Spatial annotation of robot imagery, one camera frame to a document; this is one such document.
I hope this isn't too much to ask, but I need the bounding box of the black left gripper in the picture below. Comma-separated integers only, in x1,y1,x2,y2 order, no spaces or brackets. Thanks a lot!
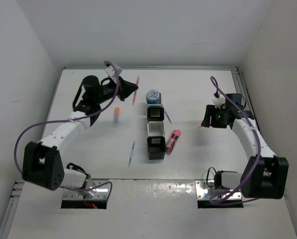
94,75,137,105

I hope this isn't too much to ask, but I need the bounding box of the thin orange pen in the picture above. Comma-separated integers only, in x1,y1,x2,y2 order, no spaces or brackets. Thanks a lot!
132,75,140,105

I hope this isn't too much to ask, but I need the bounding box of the blue patterned round container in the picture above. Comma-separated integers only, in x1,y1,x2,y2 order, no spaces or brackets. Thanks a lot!
146,90,161,98

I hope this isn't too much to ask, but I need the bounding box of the orange-capped clear tube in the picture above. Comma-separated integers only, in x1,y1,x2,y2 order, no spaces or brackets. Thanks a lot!
112,107,120,127

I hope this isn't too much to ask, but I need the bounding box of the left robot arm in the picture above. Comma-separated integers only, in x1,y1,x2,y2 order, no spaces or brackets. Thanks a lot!
22,75,138,191

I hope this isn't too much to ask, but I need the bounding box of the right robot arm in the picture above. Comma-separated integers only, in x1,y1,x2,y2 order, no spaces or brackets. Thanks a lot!
201,94,289,199

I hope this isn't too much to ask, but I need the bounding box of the blue pen near containers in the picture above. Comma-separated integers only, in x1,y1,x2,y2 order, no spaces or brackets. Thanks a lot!
164,110,172,124

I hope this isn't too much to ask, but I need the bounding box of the white container under blue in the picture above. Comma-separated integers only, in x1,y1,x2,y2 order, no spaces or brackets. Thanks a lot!
146,95,162,107

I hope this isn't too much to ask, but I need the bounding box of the black slotted container far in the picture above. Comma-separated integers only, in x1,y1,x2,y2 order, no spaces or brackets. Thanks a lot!
147,106,164,121

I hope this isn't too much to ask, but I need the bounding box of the black slotted container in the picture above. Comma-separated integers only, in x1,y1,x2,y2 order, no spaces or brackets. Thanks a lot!
147,106,164,121
147,136,166,160

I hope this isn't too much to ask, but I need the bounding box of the white slotted container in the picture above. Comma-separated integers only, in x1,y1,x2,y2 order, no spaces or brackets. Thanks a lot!
147,121,165,137

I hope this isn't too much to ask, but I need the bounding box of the black slotted container near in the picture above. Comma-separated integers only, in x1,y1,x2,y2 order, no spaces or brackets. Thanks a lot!
147,136,166,160

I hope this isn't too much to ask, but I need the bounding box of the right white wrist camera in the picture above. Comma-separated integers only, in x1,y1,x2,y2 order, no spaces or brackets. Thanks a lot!
212,96,225,108

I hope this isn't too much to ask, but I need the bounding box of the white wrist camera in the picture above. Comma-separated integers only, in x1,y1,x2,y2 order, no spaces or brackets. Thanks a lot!
104,65,122,81
212,96,225,108

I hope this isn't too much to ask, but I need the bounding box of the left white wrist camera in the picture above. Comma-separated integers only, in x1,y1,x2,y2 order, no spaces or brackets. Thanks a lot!
104,65,122,81

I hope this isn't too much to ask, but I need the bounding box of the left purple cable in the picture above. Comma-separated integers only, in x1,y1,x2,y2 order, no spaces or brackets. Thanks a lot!
15,61,123,199

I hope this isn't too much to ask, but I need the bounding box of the purple cable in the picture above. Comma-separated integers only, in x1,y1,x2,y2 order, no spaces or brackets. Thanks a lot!
209,76,261,206
15,61,123,199

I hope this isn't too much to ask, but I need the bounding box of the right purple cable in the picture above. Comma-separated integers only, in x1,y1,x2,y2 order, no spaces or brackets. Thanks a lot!
209,76,261,206

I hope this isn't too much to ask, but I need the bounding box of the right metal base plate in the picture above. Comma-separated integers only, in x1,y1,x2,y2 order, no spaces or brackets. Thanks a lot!
195,179,242,202

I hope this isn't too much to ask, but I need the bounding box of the metal base plate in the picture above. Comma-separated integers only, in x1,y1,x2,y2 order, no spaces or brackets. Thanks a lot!
195,179,242,202
62,179,112,201

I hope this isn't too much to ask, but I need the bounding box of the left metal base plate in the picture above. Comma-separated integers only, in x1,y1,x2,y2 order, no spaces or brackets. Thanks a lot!
62,179,112,201

